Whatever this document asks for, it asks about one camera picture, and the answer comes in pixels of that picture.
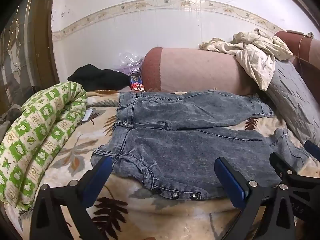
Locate cream floral cloth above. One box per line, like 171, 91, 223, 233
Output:
199, 29, 293, 92

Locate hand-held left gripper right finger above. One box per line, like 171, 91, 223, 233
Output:
215, 156, 300, 240

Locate grey denim pants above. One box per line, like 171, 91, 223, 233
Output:
90, 90, 310, 202

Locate black cloth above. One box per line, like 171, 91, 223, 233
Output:
67, 64, 130, 92

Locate wooden door with glass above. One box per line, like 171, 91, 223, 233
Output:
0, 0, 59, 115

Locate leaf printed blanket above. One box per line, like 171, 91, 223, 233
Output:
10, 90, 320, 240

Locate green patterned quilt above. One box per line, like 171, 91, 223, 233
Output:
0, 81, 88, 212

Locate grey quilted duvet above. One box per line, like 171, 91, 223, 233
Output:
264, 59, 320, 150

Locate clear plastic bag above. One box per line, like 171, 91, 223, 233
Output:
115, 52, 144, 77

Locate pink bolster cushion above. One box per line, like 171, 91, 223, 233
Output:
141, 46, 260, 96

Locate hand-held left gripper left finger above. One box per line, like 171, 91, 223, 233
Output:
30, 156, 113, 240

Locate grey cloth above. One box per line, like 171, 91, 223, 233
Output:
0, 105, 23, 130

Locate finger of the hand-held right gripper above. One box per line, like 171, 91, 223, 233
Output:
304, 140, 320, 160
269, 152, 300, 180

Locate red printed box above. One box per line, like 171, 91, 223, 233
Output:
129, 74, 145, 93

